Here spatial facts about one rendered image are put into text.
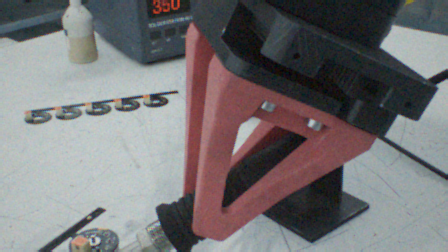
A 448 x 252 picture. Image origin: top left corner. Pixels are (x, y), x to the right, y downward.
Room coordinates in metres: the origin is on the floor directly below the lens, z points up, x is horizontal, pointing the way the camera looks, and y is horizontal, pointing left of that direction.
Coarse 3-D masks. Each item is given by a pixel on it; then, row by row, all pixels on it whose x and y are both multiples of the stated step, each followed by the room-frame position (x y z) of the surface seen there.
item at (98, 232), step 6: (96, 228) 0.28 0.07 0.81; (102, 228) 0.28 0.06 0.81; (78, 234) 0.27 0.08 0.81; (84, 234) 0.27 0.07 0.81; (90, 234) 0.27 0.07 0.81; (96, 234) 0.27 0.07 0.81; (102, 234) 0.27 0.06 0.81; (108, 234) 0.27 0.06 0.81; (114, 234) 0.27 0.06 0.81; (102, 240) 0.27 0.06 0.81; (108, 240) 0.27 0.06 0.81; (114, 240) 0.27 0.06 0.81; (102, 246) 0.26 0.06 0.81; (114, 246) 0.26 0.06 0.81
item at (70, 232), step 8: (96, 208) 0.30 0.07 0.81; (104, 208) 0.30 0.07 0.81; (88, 216) 0.29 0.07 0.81; (96, 216) 0.29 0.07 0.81; (80, 224) 0.28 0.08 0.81; (64, 232) 0.27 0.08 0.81; (72, 232) 0.27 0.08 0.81; (56, 240) 0.27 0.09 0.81; (64, 240) 0.27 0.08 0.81; (40, 248) 0.26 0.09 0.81; (48, 248) 0.26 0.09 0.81
